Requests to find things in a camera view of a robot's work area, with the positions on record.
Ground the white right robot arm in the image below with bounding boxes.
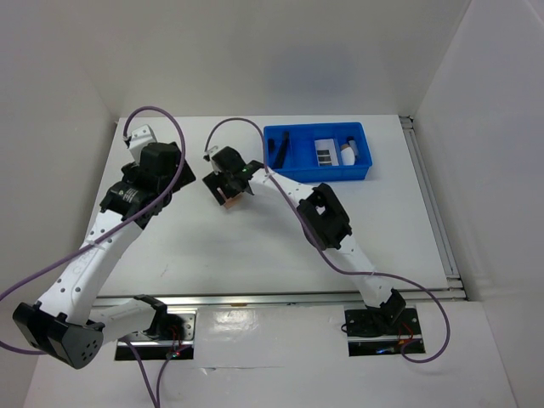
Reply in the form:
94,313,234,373
203,146,405,333

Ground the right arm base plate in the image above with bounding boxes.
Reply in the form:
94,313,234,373
341,308,425,357

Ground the black fan makeup brush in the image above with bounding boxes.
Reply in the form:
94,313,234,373
274,131,290,168

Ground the aluminium right side rail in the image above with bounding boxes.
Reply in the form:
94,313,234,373
399,116,468,301

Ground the aluminium rail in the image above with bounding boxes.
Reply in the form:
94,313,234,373
93,287,468,309
399,116,468,301

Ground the blue plastic organizer bin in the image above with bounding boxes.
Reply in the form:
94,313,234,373
263,122,372,183

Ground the aluminium front rail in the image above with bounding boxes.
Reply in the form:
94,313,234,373
93,287,468,309

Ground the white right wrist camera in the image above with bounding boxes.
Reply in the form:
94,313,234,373
203,145,219,162

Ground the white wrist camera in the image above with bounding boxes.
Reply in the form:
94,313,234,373
203,145,219,162
123,125,157,163

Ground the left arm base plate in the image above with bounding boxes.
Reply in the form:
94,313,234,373
127,305,197,362

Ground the small clear bottle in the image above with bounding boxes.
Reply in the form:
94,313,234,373
347,136,360,160

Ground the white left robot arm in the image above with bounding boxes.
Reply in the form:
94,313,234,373
13,142,196,370

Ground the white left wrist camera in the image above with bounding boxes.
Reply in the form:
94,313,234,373
123,125,157,163

